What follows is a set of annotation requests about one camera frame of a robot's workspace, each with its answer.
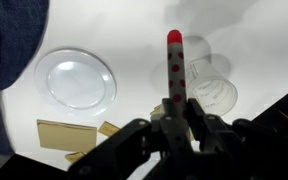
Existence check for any white round plate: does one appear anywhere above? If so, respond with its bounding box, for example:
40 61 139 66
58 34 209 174
33 47 118 111

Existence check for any clear plastic measuring cup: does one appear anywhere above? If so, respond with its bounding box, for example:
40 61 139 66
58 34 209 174
183 54 239 118

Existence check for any small brown cardboard piece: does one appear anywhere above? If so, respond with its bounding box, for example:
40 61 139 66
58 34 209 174
64 151 87 164
97 120 121 138

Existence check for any white marker with red dots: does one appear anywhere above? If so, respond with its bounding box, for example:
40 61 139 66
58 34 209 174
166 29 189 121

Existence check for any rectangular brown cardboard sheet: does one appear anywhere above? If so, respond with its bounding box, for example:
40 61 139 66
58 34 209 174
36 119 98 154

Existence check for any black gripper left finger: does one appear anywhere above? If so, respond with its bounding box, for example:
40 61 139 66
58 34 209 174
67 97 193 180

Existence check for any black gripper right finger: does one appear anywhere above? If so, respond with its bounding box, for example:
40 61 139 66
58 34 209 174
187 98 288 180

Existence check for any dark blue cloth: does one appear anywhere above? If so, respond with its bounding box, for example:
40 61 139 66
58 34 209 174
0 0 50 158

